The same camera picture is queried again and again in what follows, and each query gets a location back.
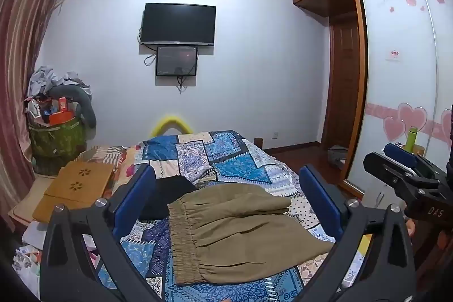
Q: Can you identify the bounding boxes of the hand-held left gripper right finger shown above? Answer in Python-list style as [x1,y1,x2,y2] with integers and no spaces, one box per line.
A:
[295,164,416,302]

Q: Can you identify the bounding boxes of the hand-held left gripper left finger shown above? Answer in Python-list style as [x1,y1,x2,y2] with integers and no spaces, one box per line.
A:
[38,164,163,302]

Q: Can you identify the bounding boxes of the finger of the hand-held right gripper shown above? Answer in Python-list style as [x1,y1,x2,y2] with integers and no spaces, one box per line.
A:
[384,143,430,170]
[364,151,441,199]

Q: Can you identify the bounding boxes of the khaki pants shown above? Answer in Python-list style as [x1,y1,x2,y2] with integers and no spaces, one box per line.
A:
[166,183,335,285]

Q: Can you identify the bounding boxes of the green bottle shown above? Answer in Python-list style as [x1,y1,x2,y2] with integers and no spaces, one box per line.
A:
[404,127,418,154]

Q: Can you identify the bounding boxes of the black cloth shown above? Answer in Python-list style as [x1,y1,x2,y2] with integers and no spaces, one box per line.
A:
[140,176,199,220]

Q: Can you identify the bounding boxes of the floral pink bedsheet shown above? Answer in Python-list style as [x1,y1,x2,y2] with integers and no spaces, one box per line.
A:
[76,144,142,189]

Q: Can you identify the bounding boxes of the grey cloth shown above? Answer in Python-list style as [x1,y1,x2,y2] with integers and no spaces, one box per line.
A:
[327,144,349,168]

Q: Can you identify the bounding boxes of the bamboo lap desk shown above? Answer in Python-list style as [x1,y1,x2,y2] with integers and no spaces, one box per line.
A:
[33,160,117,223]

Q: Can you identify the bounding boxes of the wooden wardrobe with heart stickers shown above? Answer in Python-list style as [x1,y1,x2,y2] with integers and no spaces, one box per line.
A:
[290,0,453,196]

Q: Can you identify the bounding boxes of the yellow blanket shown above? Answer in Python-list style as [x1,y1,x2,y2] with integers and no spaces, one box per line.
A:
[356,233,374,255]

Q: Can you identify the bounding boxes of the brown wooden door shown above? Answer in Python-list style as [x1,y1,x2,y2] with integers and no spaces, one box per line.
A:
[320,14,365,150]

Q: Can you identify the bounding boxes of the green laundry basket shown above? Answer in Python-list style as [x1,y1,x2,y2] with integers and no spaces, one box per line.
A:
[28,114,87,175]

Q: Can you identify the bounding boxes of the blue patchwork quilt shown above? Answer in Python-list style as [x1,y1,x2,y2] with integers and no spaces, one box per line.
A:
[95,130,372,302]

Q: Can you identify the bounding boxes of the grey curved cushion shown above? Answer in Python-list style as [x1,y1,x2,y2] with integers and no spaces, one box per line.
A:
[53,86,97,128]

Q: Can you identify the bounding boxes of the orange box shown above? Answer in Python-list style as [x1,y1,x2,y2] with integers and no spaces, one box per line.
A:
[49,111,75,126]

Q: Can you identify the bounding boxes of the white paper pile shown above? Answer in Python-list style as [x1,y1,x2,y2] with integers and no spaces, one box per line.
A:
[12,220,100,288]

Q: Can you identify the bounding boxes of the pile of grey clothes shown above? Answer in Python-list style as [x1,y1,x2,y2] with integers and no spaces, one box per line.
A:
[29,66,91,99]

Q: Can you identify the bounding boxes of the striped maroon curtain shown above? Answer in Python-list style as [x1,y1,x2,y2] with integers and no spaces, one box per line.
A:
[0,0,68,232]

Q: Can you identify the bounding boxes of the yellow foam ring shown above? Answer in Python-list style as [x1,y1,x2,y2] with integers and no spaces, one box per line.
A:
[149,115,193,138]

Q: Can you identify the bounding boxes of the small black wall monitor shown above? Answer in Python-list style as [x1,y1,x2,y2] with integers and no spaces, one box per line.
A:
[156,45,199,77]

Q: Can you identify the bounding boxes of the black wall television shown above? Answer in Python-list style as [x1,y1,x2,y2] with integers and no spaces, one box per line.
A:
[140,3,217,46]

